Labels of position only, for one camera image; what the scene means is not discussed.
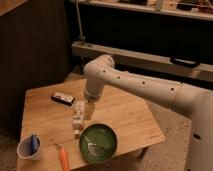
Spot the black eraser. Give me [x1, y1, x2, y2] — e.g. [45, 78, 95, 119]
[50, 92, 75, 106]

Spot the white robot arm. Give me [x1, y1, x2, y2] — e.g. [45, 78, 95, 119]
[83, 55, 213, 171]

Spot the small clear plastic bottle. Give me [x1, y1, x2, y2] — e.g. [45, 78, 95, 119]
[73, 101, 85, 139]

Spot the wooden table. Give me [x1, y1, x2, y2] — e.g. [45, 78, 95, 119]
[17, 80, 165, 171]

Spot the green bowl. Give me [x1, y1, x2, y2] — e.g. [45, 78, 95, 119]
[79, 124, 118, 164]

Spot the orange carrot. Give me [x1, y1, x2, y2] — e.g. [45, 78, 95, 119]
[55, 144, 70, 171]

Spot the blue marker in cup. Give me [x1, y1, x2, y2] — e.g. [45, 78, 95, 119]
[31, 135, 39, 154]

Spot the metal pole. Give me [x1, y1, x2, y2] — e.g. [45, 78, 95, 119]
[75, 0, 85, 46]

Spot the white cup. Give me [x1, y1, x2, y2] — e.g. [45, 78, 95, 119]
[17, 134, 42, 161]

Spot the upper shelf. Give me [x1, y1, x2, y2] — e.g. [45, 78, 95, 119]
[69, 0, 213, 21]

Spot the black handle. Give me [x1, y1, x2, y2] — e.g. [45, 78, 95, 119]
[170, 58, 201, 68]

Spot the grey bench rail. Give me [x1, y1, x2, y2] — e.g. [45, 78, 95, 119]
[71, 41, 213, 82]

